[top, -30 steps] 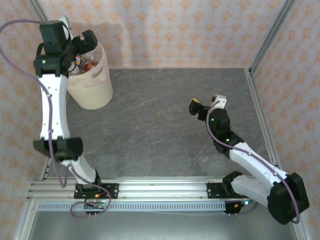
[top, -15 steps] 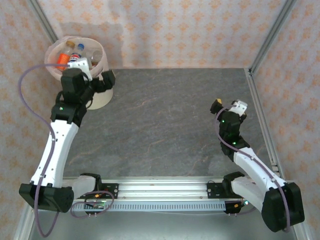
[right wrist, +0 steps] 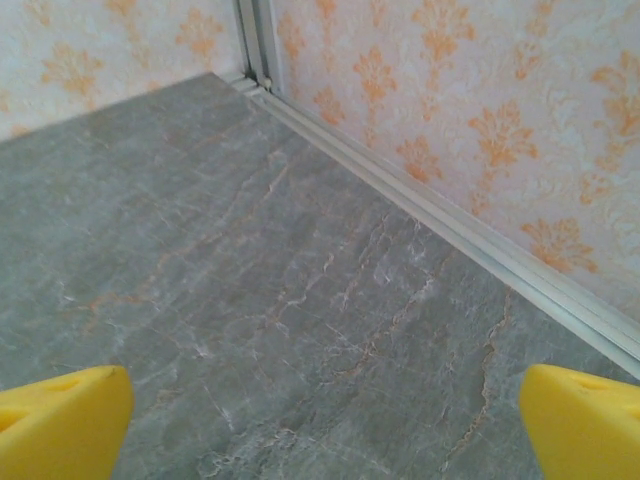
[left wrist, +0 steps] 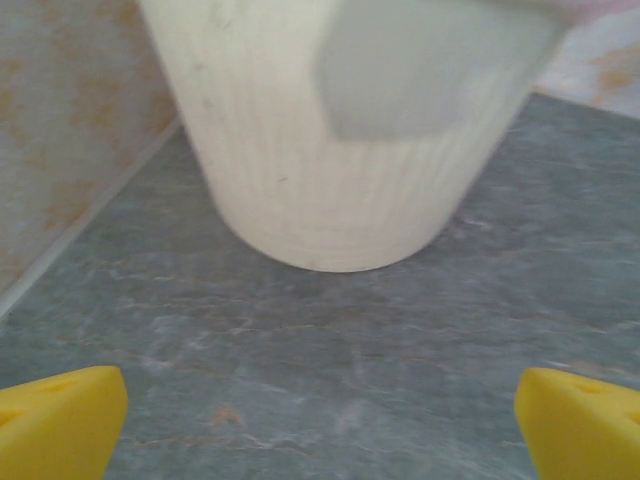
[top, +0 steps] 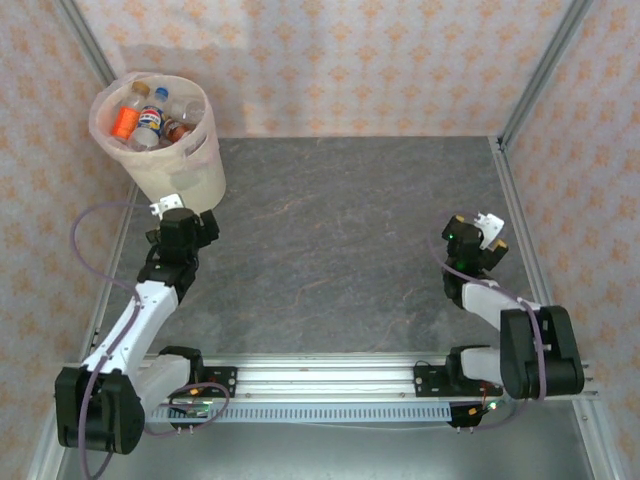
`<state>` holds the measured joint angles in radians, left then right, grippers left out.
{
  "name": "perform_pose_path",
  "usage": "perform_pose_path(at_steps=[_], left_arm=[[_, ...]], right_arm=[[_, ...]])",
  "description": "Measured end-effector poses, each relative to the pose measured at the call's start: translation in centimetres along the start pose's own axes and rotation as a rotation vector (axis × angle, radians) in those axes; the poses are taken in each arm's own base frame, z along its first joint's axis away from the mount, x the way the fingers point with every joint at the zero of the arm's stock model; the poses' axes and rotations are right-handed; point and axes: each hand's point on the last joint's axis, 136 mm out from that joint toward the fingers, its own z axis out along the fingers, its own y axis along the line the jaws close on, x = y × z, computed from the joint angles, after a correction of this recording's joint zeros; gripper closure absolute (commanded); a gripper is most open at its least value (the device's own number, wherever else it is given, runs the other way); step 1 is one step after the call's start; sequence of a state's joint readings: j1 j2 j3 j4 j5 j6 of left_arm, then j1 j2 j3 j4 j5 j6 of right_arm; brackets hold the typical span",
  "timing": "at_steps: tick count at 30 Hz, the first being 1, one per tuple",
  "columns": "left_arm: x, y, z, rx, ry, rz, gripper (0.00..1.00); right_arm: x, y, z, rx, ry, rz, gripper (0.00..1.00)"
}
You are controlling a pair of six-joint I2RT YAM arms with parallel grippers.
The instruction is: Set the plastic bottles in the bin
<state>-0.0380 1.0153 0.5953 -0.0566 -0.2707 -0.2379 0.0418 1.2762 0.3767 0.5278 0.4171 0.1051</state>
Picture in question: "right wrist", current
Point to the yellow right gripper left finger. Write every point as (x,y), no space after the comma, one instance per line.
(60,430)

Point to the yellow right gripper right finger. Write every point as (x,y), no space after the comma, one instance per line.
(585,430)

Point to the aluminium table edge rail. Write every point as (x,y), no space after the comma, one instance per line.
(450,215)

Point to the aluminium frame post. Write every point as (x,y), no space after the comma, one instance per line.
(260,35)

